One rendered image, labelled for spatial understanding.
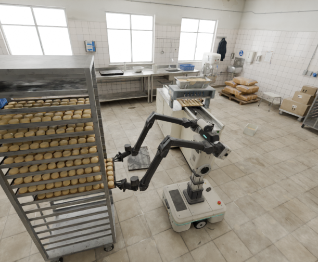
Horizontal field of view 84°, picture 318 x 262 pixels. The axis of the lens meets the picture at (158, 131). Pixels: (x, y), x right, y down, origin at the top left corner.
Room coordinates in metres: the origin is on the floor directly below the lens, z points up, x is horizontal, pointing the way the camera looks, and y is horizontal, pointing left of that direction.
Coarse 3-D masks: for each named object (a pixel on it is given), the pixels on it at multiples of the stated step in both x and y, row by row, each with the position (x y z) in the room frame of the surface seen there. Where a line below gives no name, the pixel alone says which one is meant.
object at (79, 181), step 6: (66, 180) 0.96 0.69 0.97; (72, 180) 0.96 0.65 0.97; (78, 180) 0.98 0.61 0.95; (84, 180) 0.97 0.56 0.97; (90, 180) 0.98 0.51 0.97; (96, 180) 0.99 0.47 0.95; (30, 186) 0.89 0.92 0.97; (36, 186) 0.91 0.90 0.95; (42, 186) 0.89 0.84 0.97; (48, 186) 0.90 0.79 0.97; (54, 186) 0.92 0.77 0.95; (60, 186) 0.92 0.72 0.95; (24, 192) 0.85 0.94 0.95
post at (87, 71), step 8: (88, 72) 0.95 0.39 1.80; (88, 80) 0.95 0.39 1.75; (88, 88) 0.95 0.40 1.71; (88, 96) 0.95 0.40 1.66; (96, 112) 0.96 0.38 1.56; (96, 120) 0.95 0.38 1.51; (96, 128) 0.95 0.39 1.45; (96, 136) 0.95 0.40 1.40; (104, 168) 0.95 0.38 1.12; (104, 176) 0.95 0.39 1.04; (104, 184) 0.95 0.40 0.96; (112, 224) 0.95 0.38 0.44; (112, 232) 0.95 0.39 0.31
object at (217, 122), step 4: (200, 108) 2.80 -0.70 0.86; (204, 108) 2.72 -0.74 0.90; (204, 112) 2.66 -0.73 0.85; (208, 112) 2.56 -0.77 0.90; (208, 116) 2.52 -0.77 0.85; (212, 116) 2.41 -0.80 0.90; (212, 120) 2.38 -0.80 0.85; (216, 120) 2.29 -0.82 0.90; (216, 124) 2.27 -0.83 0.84; (220, 124) 2.18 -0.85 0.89
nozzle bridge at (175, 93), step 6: (168, 90) 3.02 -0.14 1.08; (174, 90) 2.71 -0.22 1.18; (180, 90) 2.73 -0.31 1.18; (186, 90) 2.75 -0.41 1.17; (192, 90) 2.78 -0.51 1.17; (198, 90) 2.80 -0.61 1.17; (204, 90) 2.83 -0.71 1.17; (210, 90) 2.86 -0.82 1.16; (174, 96) 2.71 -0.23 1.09; (180, 96) 2.82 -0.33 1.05; (186, 96) 2.85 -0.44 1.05; (192, 96) 2.86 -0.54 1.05; (204, 96) 2.89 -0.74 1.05; (210, 96) 2.91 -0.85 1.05
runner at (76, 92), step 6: (54, 90) 0.92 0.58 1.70; (60, 90) 0.93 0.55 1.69; (66, 90) 0.94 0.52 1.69; (72, 90) 0.95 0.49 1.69; (78, 90) 0.96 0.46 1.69; (84, 90) 0.97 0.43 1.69; (0, 96) 0.85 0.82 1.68; (6, 96) 0.86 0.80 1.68; (12, 96) 0.87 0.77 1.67; (18, 96) 0.87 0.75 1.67; (24, 96) 0.88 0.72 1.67; (30, 96) 0.89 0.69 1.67; (36, 96) 0.90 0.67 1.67; (42, 96) 0.91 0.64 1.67
